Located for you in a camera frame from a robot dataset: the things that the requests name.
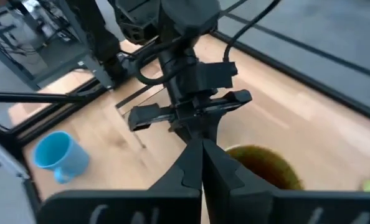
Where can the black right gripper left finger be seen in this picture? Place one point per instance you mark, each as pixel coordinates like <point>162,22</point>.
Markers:
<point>126,208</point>

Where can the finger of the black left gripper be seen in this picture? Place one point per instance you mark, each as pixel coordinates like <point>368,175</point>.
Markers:
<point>189,132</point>
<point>210,127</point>

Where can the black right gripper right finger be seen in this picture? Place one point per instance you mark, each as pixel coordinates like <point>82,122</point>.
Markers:
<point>297,208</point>

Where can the brown glazed mug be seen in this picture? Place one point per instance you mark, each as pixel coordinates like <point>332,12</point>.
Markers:
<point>266,168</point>

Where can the light blue mug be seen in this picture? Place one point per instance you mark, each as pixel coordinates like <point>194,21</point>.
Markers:
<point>57,155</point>

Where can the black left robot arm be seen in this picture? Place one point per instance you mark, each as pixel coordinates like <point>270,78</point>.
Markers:
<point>188,15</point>

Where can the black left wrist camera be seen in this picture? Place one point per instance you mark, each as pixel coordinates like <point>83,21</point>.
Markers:
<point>217,74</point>

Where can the silver metal bracket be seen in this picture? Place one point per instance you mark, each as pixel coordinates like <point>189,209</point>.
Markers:
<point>4,193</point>

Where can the black camera rig beam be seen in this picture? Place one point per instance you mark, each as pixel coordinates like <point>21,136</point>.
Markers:
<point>32,97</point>

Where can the black metal workstation frame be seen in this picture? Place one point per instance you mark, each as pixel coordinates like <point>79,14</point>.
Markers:
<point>17,67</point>

